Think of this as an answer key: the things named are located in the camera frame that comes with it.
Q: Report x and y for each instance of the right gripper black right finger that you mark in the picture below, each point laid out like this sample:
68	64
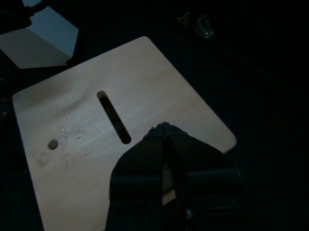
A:
209	180

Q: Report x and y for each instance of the silver frame bracket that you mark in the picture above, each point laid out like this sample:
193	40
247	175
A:
203	26

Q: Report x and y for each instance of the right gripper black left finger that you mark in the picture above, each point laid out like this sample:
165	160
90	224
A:
139	180

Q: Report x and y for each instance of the white cube box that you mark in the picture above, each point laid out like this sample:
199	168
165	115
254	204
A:
41	42

